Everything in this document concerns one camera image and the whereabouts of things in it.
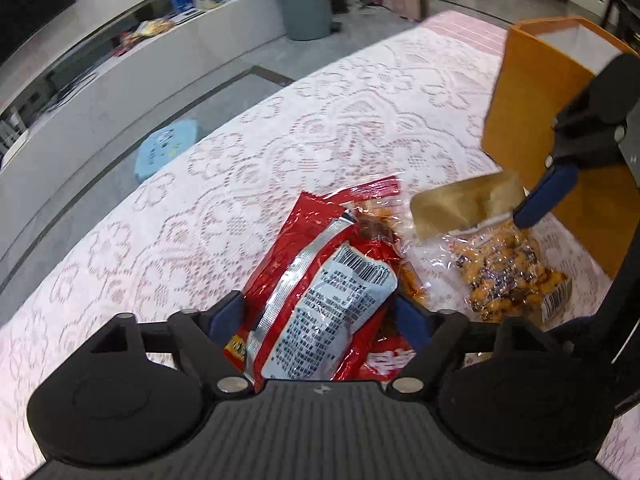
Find gold clear nut bag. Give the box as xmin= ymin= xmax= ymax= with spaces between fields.
xmin=407 ymin=171 xmax=573 ymax=326

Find red silver snack bag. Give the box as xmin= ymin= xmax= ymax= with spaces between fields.
xmin=224 ymin=176 xmax=401 ymax=387

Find red spicy strip packet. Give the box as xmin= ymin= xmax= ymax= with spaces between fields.
xmin=354 ymin=197 xmax=426 ymax=384

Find orange cardboard box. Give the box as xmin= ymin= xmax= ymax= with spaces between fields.
xmin=482 ymin=16 xmax=639 ymax=276

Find pink lace tablecloth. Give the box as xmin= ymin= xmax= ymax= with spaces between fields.
xmin=0 ymin=8 xmax=640 ymax=480

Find blue plastic stool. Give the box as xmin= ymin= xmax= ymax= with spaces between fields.
xmin=134 ymin=119 xmax=198 ymax=183

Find pink space heater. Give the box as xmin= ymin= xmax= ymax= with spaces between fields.
xmin=390 ymin=0 xmax=430 ymax=22

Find grey tv console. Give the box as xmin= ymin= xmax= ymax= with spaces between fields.
xmin=1 ymin=0 xmax=284 ymax=252

